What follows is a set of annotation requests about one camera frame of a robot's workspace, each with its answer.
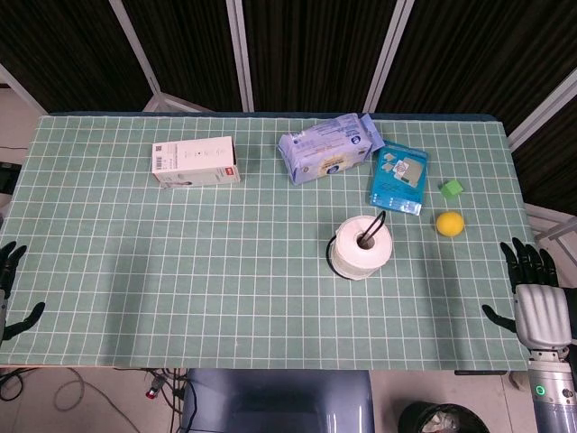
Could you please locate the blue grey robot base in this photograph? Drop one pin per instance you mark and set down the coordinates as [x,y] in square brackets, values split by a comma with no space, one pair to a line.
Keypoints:
[279,401]

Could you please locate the teal flat packet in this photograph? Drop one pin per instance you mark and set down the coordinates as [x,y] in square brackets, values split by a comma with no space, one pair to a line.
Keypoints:
[396,189]

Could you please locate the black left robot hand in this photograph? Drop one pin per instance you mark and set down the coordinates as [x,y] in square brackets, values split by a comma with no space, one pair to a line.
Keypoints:
[9,264]

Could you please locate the black partition panel white frame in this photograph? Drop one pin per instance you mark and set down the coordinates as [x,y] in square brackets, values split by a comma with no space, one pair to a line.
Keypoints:
[473,54]
[194,45]
[554,153]
[67,45]
[311,49]

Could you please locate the green white grid tablecloth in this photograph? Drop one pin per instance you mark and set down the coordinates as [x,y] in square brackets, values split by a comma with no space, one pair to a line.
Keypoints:
[180,270]

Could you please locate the white toilet paper roll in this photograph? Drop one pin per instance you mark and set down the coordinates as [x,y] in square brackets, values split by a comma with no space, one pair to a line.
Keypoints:
[351,252]

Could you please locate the black trash bin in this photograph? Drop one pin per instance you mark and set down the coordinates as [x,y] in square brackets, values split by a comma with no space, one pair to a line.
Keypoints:
[442,419]

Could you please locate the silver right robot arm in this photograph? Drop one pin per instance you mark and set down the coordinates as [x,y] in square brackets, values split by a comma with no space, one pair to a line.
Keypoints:
[552,401]

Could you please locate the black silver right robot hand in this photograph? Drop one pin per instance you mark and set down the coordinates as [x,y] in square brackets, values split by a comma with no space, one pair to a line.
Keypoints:
[541,311]

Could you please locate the green cube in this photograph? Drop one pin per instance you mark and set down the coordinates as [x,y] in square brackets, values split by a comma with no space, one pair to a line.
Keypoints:
[452,188]

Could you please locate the red tipped plug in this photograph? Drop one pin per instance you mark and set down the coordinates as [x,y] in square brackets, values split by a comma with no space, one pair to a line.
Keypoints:
[153,390]

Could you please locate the white desk lamp box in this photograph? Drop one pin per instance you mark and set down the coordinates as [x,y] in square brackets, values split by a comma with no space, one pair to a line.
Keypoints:
[194,158]

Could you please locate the yellow ball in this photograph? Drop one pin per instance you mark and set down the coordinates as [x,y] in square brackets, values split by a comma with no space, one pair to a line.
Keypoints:
[449,224]

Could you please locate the blue wet wipes pack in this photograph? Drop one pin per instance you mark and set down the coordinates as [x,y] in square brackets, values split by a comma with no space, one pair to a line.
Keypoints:
[324,153]

